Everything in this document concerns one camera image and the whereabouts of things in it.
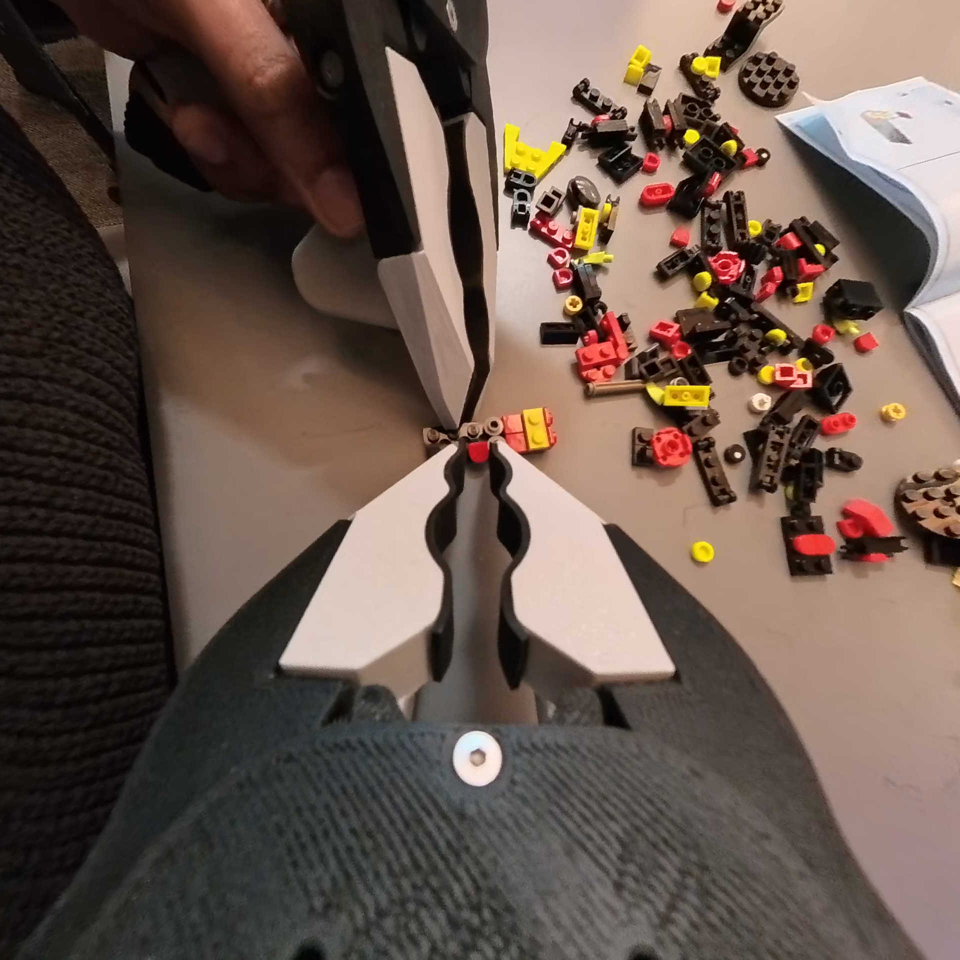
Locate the person's left hand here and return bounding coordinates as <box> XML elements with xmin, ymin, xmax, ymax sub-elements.
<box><xmin>56</xmin><ymin>0</ymin><xmax>370</xmax><ymax>239</ymax></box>

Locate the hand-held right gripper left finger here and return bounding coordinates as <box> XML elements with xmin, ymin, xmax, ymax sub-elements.
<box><xmin>279</xmin><ymin>444</ymin><xmax>468</xmax><ymax>717</ymax></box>

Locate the round black lego plate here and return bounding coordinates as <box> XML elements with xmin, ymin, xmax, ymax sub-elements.
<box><xmin>738</xmin><ymin>51</ymin><xmax>801</xmax><ymax>111</ymax></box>
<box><xmin>894</xmin><ymin>463</ymin><xmax>960</xmax><ymax>565</ymax></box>

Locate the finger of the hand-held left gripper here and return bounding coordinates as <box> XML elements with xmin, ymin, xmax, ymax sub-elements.
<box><xmin>377</xmin><ymin>45</ymin><xmax>483</xmax><ymax>429</ymax></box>
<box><xmin>448</xmin><ymin>105</ymin><xmax>501</xmax><ymax>423</ymax></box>

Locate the yellow lego wedge plate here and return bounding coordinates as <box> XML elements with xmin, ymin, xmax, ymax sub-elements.
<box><xmin>504</xmin><ymin>123</ymin><xmax>567</xmax><ymax>175</ymax></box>

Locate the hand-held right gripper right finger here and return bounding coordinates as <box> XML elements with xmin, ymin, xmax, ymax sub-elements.
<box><xmin>487</xmin><ymin>441</ymin><xmax>676</xmax><ymax>706</ymax></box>

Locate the pile of loose lego pieces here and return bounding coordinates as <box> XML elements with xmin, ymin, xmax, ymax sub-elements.
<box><xmin>504</xmin><ymin>0</ymin><xmax>912</xmax><ymax>579</ymax></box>

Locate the black red yellow lego assembly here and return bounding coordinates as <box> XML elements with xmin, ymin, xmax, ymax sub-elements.
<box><xmin>422</xmin><ymin>407</ymin><xmax>559</xmax><ymax>456</ymax></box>

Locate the lego instruction booklet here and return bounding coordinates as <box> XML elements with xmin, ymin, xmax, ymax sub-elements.
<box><xmin>774</xmin><ymin>75</ymin><xmax>960</xmax><ymax>418</ymax></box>

